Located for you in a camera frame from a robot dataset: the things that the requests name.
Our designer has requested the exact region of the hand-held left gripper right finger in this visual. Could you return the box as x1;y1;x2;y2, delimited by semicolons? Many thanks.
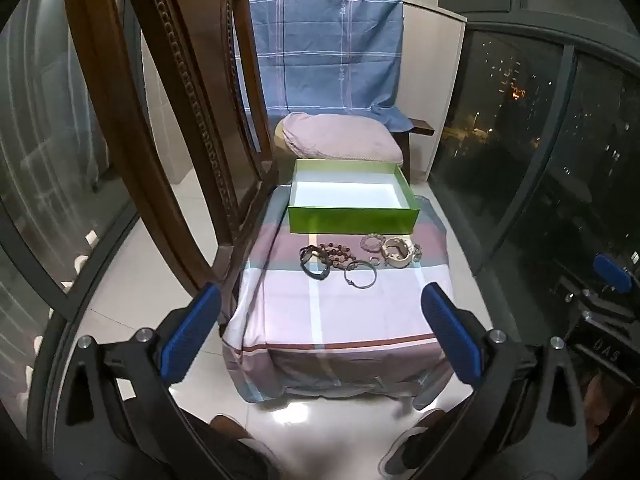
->
421;282;584;442

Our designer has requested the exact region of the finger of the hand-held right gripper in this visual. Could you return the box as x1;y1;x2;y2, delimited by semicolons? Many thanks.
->
579;307;640;342
560;253;640;311

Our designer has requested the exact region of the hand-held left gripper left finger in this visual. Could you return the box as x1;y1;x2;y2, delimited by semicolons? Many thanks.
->
62;282;223;442

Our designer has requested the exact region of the ivory bangle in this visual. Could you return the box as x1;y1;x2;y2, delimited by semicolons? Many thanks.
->
381;236;415;269

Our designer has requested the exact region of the black cord bracelet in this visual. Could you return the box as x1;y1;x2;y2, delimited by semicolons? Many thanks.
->
299;245;332;279

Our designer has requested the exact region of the green cardboard box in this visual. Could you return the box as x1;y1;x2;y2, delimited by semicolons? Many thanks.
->
287;159;421;235

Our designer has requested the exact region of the person's right hand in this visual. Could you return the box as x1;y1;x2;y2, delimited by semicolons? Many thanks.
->
584;375;627;445

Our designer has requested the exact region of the silver bangle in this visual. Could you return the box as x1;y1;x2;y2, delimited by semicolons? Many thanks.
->
344;260;379;289

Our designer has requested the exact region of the pink plaid cloth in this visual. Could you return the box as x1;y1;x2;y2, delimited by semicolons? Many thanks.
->
221;189;459;404

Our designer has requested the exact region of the grey slipper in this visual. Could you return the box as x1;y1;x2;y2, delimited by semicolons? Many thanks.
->
384;409;452;477

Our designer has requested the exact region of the dark glass window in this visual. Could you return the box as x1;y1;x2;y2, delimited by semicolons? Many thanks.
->
429;22;640;321

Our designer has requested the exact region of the dark wooden bench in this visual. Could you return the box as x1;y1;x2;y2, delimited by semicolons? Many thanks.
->
399;117;435;184

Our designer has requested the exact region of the carved wooden chair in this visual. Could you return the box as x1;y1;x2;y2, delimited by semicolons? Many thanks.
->
62;0;281;307

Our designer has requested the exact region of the glass sliding door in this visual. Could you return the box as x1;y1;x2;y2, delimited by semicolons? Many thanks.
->
0;0;143;321

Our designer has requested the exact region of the pink pillow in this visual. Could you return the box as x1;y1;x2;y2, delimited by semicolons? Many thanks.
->
274;112;405;166

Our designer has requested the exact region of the white cabinet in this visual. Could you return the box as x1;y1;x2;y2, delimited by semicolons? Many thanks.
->
397;0;469;184

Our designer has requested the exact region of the blue plaid cloth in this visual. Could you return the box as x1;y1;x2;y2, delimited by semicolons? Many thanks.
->
234;0;414;134

